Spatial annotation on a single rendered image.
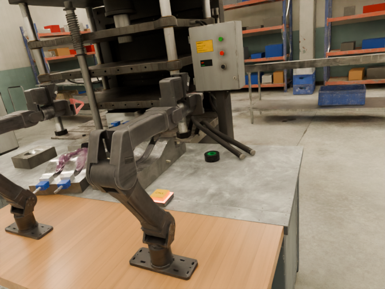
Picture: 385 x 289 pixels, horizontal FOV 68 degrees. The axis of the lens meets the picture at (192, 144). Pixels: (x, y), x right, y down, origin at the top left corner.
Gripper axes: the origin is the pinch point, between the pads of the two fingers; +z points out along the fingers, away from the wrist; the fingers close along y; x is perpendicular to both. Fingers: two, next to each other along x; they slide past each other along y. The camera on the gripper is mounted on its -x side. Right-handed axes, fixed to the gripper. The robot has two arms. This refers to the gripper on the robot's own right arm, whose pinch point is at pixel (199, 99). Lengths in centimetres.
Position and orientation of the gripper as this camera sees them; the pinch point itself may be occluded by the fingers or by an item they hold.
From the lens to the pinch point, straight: 103.4
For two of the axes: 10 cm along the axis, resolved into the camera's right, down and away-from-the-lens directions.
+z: 4.2, -3.4, 8.4
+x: 1.2, 9.4, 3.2
